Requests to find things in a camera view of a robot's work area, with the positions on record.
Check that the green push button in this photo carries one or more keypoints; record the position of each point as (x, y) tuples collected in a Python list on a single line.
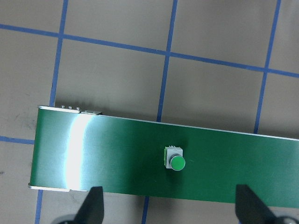
[(177, 163)]

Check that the green conveyor belt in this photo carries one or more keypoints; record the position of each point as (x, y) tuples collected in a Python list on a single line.
[(116, 151)]

